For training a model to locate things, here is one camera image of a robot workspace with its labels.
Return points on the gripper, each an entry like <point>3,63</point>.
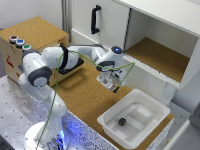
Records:
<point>110,78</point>

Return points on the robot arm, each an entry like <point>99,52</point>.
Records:
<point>50,55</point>

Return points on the purple block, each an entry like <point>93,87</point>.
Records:
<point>122,121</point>

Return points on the white plastic box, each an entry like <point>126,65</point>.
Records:
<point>133,128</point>

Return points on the white sliding door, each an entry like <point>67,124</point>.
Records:
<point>113,20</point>

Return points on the white cabinet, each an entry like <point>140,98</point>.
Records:
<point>156,20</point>

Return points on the green button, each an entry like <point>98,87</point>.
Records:
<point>26,47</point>

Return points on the blue button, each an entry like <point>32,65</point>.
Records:
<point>20,42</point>

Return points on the red button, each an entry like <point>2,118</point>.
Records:
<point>13,38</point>

